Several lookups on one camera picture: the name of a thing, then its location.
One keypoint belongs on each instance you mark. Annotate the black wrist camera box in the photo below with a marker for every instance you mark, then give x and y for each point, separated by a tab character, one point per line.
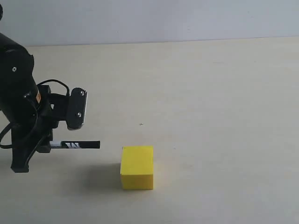
76	109

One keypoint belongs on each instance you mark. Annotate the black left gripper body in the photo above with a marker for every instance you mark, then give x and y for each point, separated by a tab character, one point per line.
35	132

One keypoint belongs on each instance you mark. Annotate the black white marker pen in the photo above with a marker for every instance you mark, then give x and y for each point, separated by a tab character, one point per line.
75	144

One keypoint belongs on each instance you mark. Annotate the yellow cube block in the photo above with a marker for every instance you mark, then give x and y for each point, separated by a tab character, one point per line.
137	168

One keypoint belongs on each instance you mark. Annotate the black silver Piper robot arm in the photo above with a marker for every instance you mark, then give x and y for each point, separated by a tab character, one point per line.
16	79

